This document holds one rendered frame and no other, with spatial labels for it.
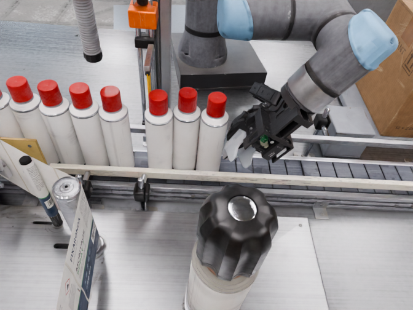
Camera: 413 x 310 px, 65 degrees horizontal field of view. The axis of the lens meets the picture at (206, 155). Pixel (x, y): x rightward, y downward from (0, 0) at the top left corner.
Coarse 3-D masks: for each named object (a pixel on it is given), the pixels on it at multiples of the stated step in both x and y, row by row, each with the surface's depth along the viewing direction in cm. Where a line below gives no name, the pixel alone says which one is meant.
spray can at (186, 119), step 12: (180, 96) 56; (192, 96) 56; (180, 108) 58; (192, 108) 58; (180, 120) 58; (192, 120) 58; (180, 132) 61; (192, 132) 61; (180, 144) 63; (192, 144) 63; (180, 156) 66; (192, 156) 67; (180, 168) 69; (192, 168) 70
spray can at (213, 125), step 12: (216, 96) 57; (216, 108) 56; (204, 120) 59; (216, 120) 58; (228, 120) 59; (204, 132) 60; (216, 132) 59; (204, 144) 62; (216, 144) 62; (204, 156) 65; (216, 156) 65; (204, 168) 68; (216, 168) 68
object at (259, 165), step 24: (240, 168) 73; (264, 168) 74; (288, 168) 74; (312, 168) 75; (336, 168) 75; (360, 168) 76; (384, 168) 77; (408, 168) 77; (360, 192) 72; (384, 192) 72; (408, 192) 73
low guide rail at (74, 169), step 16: (112, 176) 66; (128, 176) 67; (160, 176) 67; (176, 176) 67; (192, 176) 67; (208, 176) 67; (224, 176) 67; (240, 176) 67; (256, 176) 67; (272, 176) 68; (288, 176) 68; (304, 176) 69
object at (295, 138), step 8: (136, 128) 67; (144, 128) 67; (296, 136) 69; (304, 136) 70; (312, 136) 70; (320, 136) 70; (328, 136) 70; (336, 144) 71; (344, 144) 71; (352, 144) 71; (360, 144) 71; (368, 144) 71; (376, 144) 71; (384, 144) 71; (392, 144) 71; (400, 144) 71; (408, 144) 71
